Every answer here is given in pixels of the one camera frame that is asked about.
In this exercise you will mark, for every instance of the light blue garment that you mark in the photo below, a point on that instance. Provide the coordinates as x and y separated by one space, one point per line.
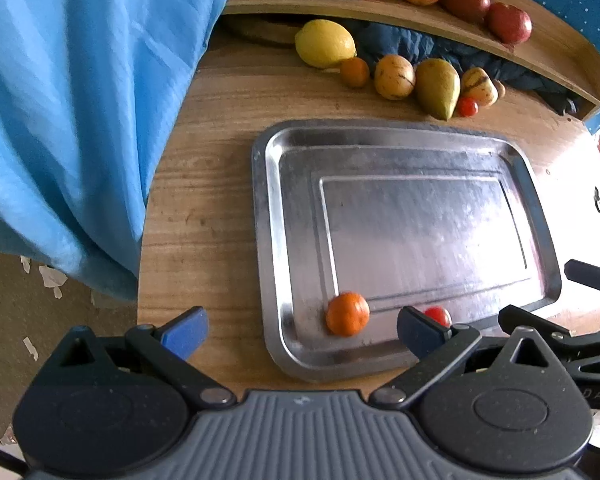
80 110

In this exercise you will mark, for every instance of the green-yellow pear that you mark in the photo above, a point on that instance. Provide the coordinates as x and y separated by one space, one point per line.
437 85

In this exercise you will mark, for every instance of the navy quilted jacket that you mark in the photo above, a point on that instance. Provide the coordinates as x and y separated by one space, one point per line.
395 40

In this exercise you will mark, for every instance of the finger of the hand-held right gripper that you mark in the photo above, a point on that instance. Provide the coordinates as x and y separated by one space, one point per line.
540 322
592 276

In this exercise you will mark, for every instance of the yellow lemon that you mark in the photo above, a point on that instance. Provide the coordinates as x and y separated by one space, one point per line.
325 42

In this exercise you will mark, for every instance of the small orange tangerine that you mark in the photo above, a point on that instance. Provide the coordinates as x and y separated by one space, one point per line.
354 72
347 314

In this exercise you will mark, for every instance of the red cherry tomato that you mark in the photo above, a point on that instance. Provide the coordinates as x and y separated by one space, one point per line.
467 107
439 314

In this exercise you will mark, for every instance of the wooden shelf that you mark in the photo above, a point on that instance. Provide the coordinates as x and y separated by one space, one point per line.
430 17

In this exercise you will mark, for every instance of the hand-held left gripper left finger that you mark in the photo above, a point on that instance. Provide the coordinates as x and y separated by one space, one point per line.
186 332

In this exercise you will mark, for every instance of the brown longan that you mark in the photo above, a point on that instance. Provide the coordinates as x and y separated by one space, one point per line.
500 89

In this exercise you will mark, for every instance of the stainless steel tray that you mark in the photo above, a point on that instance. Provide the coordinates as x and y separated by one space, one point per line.
405 235

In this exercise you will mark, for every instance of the striped pepino melon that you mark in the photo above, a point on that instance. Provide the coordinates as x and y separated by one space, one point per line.
477 85

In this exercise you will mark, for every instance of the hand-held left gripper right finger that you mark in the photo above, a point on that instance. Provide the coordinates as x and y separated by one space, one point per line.
415 334

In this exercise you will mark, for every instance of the round yellow asian pear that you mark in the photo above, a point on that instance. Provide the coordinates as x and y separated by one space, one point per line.
394 76

